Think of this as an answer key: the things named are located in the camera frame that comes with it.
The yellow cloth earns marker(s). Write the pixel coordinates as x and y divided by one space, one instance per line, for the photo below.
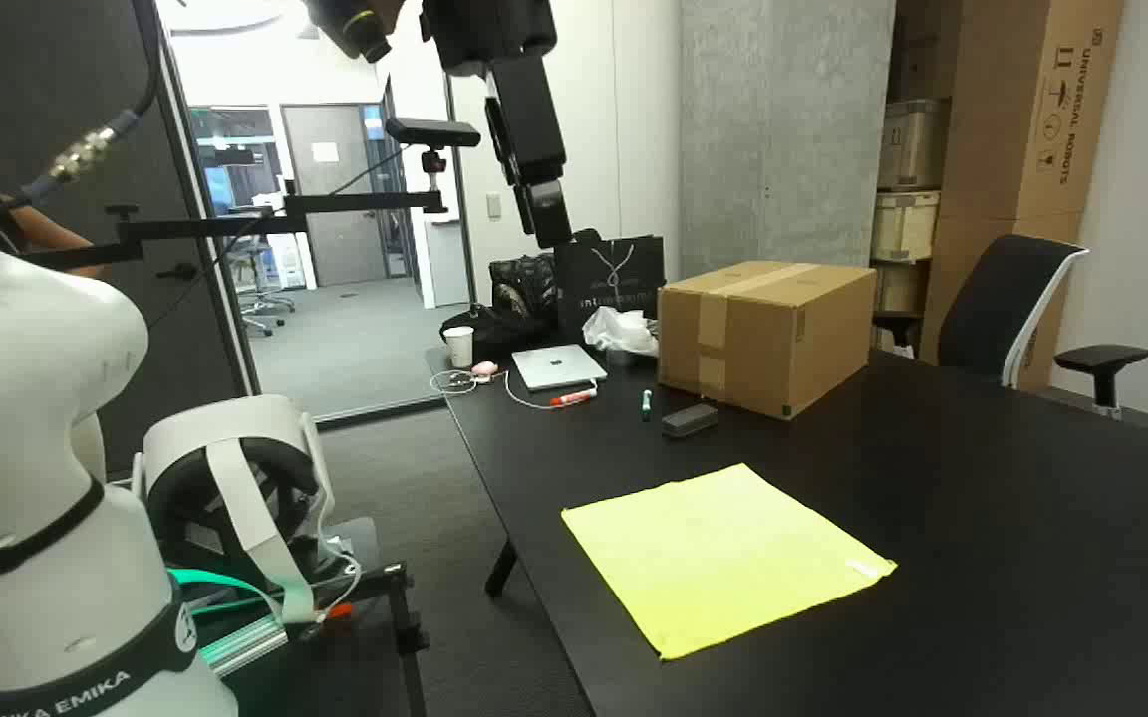
721 556

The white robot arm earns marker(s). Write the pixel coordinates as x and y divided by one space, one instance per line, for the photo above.
89 617

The white tablet device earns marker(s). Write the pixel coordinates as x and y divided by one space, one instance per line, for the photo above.
547 366

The white crumpled bag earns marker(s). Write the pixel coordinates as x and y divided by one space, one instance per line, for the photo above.
610 329

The black backpack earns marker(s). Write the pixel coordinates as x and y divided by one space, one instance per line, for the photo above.
568 284

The white paper cup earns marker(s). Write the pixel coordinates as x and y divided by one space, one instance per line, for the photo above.
460 345

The black flat device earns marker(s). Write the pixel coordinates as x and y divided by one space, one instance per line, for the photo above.
693 418

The cardboard box on table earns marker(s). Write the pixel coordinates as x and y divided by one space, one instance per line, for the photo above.
766 335

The white VR headset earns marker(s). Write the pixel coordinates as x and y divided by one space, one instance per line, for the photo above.
246 485

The stacked small cardboard boxes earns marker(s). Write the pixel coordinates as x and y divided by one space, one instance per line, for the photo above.
909 179

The black white office chair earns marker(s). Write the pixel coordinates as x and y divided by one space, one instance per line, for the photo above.
1001 303

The tall cardboard box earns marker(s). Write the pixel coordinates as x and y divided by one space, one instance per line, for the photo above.
1029 93

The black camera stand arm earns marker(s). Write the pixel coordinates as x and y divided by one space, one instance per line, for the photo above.
293 216

